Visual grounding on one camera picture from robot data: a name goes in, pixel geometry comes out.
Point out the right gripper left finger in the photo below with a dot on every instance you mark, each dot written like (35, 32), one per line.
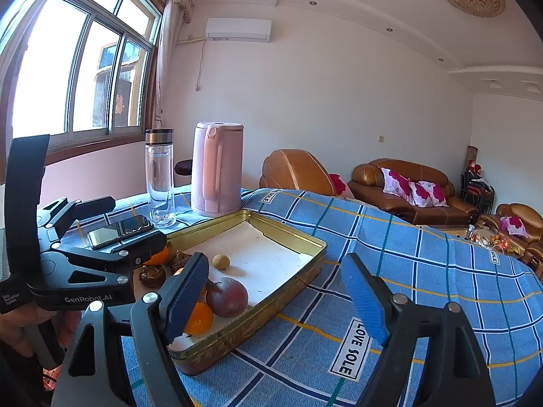
(94, 372)

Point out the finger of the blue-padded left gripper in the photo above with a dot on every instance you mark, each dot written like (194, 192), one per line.
(61, 214)

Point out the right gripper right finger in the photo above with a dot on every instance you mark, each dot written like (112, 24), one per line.
(454, 371)

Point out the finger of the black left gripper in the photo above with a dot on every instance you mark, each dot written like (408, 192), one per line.
(133, 253)

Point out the large orange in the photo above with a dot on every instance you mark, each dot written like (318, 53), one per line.
(200, 321)

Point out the dark brown mangosteen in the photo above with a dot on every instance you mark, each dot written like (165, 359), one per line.
(179, 261)

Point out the smaller tangerine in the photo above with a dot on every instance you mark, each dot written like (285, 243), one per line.
(202, 293)

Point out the person's left hand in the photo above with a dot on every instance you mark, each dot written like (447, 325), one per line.
(12, 326)

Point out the black smartphone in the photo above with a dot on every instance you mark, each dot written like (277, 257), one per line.
(119, 231)

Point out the orange in tray front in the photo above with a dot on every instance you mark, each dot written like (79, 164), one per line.
(160, 259)

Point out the longan in tray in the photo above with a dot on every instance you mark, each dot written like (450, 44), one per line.
(221, 261)

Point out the purple passion fruit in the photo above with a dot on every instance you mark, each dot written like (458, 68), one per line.
(227, 298)

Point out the blue plaid tablecloth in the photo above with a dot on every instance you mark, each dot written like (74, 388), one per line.
(291, 360)

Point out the clear glass water bottle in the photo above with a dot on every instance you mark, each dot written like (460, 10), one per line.
(159, 174)

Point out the pink electric kettle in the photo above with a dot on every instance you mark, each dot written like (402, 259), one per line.
(217, 168)

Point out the coffee table with snacks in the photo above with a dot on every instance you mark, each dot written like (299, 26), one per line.
(492, 240)

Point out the gold metal tray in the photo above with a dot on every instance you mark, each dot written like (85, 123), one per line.
(273, 261)

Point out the pink pillow on armchair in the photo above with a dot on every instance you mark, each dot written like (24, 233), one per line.
(513, 226)

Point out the brown leather armchair far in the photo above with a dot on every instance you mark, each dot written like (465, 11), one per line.
(531, 248)

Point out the brown leather armchair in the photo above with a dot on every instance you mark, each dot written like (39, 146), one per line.
(299, 170)
(531, 248)

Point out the pink floral pillow right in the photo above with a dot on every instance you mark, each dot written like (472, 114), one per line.
(427, 195)

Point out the pink floral pillow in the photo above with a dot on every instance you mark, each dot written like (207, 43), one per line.
(427, 195)
(396, 185)

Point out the pink floral pillow left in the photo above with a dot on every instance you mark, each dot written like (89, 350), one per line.
(396, 185)

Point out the dark shelf with items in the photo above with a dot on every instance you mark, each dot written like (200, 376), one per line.
(475, 188)

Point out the brown leather armchair near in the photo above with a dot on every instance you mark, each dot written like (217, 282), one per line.
(299, 170)

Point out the brown leather sofa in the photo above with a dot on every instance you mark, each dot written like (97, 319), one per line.
(367, 185)

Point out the white curtain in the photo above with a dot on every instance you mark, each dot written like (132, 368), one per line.
(175, 15)

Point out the white air conditioner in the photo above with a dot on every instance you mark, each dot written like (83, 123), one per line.
(238, 29)

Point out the window with frame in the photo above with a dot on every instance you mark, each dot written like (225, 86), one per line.
(79, 71)

